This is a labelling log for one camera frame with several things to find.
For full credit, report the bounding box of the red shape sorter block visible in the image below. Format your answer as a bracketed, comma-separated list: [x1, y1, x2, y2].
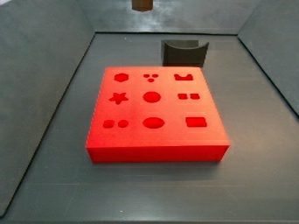
[87, 66, 230, 163]

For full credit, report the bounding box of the dark grey curved holder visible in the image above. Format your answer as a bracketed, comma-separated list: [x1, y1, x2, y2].
[161, 39, 209, 67]

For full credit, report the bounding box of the brown hexagon peg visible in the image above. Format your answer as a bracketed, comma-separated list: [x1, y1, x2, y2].
[132, 0, 153, 12]

